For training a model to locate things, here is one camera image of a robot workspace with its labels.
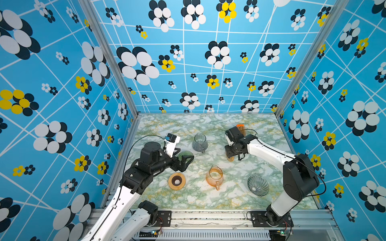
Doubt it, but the wooden ring holder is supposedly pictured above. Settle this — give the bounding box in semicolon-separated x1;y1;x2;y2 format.
225;152;236;162
168;172;186;190

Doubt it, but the right green circuit board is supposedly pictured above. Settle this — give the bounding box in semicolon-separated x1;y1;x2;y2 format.
269;230;286;241

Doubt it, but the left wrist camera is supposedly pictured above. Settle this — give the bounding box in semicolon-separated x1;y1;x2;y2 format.
164;133;181;158

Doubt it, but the green glass dripper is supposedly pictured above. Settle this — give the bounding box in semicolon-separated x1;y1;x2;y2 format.
178;151;194;167

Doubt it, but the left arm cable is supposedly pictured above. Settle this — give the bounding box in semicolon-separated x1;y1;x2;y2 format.
119;135;169;193

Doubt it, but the green circuit board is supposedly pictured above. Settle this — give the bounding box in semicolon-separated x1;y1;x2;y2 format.
269;230;286;241
139;230;162;238

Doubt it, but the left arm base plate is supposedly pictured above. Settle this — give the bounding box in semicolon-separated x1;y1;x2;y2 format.
147;210;172;228

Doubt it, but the orange coffee filter box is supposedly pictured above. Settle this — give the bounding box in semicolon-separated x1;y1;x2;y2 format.
236;124;246;136

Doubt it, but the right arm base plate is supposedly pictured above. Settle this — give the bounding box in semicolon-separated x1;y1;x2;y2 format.
246;210;294;229

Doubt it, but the left green circuit board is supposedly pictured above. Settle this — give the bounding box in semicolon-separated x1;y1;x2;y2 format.
139;230;162;238

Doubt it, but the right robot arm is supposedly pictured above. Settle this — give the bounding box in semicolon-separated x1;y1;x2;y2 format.
225;127;320;227

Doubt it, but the aluminium front rail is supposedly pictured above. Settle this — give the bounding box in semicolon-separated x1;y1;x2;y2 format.
130;209;344;241

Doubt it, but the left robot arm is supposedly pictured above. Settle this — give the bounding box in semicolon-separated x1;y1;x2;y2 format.
83;141;194;241

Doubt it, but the clear grey glass dripper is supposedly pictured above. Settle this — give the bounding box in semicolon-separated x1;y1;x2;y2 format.
247;175;269;197

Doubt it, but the grey glass pitcher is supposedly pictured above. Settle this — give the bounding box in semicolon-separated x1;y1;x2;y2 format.
192;133;208;153

